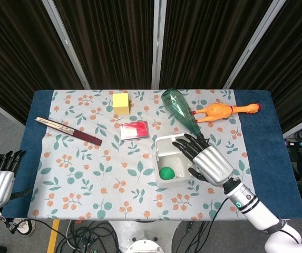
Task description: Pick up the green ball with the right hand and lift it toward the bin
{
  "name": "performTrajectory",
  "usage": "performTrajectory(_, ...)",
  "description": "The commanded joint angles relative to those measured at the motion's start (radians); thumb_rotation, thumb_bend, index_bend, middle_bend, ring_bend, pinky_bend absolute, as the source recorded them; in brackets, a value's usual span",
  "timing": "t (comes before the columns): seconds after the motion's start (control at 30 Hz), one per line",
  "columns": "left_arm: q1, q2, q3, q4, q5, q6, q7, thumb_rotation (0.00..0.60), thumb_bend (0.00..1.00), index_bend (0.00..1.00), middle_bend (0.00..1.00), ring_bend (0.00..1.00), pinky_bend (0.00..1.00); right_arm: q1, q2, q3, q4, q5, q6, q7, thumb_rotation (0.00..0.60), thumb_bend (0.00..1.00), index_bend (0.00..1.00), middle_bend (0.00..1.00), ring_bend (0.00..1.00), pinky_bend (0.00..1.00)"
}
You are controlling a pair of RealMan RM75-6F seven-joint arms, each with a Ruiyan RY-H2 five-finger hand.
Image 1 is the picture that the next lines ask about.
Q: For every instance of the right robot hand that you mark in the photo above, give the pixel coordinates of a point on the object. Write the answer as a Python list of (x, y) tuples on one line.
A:
[(211, 164)]

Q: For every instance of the green ball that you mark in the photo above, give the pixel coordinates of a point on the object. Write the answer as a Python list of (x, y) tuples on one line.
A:
[(166, 173)]

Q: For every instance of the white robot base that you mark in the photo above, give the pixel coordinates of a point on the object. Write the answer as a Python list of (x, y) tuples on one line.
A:
[(145, 234)]

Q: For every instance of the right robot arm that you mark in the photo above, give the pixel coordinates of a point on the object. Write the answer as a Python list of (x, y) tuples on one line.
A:
[(256, 208)]

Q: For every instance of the white plastic container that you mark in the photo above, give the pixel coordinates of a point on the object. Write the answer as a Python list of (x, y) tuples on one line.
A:
[(166, 155)]

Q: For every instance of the fruit and leaf print tablecloth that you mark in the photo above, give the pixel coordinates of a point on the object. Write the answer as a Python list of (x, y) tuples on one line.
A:
[(87, 163)]

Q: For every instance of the orange rubber chicken toy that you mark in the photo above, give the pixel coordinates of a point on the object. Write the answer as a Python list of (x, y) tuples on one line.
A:
[(216, 111)]

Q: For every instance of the blue table cover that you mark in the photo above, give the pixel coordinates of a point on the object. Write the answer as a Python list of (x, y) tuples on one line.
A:
[(266, 147)]

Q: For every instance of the green glass bottle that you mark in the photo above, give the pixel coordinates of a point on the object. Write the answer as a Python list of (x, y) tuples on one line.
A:
[(178, 108)]

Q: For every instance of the red ink pad box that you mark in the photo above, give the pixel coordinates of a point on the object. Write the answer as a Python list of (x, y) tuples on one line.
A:
[(135, 130)]

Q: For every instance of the black power strip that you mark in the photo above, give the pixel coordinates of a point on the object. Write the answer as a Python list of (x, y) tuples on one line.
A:
[(294, 143)]

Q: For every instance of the dark red folded fan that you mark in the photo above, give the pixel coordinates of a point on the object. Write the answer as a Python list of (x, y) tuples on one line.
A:
[(71, 131)]

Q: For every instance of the yellow cube block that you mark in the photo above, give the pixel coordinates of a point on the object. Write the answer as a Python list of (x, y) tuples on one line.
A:
[(121, 102)]

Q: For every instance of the dark partition panel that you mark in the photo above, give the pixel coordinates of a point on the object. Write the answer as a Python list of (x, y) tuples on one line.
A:
[(293, 66), (16, 52), (200, 39), (114, 39)]

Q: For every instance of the grey partition post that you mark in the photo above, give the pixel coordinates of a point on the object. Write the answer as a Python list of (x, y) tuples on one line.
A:
[(157, 44), (251, 44), (66, 44)]

